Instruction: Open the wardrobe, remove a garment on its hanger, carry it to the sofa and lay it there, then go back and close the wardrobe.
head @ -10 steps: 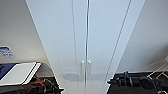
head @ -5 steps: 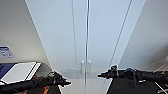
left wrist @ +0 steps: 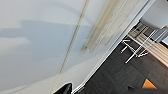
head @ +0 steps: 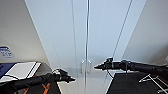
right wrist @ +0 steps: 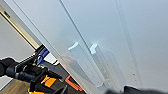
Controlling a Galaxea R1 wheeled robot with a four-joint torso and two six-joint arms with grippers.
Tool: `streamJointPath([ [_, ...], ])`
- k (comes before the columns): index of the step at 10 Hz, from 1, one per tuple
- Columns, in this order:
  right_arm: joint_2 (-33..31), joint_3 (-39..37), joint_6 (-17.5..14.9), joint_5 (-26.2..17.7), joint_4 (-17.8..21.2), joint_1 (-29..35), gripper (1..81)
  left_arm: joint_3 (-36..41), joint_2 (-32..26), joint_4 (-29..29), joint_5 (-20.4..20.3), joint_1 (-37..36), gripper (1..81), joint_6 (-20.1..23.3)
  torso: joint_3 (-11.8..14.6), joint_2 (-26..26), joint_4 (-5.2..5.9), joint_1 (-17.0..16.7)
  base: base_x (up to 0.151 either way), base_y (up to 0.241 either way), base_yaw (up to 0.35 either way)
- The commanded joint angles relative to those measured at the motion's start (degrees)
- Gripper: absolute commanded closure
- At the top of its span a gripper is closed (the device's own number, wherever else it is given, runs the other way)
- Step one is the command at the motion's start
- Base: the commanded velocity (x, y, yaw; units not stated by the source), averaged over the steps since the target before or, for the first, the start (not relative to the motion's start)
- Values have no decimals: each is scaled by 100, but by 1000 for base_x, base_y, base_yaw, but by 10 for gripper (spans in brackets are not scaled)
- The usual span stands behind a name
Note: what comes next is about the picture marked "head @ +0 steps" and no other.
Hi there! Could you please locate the white door handle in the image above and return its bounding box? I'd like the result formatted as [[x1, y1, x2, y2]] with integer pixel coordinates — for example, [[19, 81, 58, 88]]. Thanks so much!
[[81, 59, 86, 75], [87, 59, 92, 74]]

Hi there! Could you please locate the white wardrobe door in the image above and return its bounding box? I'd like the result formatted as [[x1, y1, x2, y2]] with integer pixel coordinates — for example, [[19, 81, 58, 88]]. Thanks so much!
[[24, 0, 88, 94], [87, 0, 134, 94]]

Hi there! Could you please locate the white wardrobe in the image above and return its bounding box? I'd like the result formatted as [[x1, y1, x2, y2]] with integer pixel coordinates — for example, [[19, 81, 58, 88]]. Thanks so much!
[[23, 0, 148, 94]]

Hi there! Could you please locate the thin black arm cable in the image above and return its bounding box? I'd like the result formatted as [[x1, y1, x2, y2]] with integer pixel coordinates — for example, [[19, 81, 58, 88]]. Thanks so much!
[[106, 68, 116, 81]]

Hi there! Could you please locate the orange frame stand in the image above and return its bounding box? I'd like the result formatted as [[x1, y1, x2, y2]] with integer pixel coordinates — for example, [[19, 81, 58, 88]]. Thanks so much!
[[41, 83, 53, 94]]

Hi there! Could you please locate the blue white wall sign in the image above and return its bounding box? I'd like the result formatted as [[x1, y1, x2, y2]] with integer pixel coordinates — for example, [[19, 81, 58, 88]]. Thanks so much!
[[0, 45, 14, 59]]

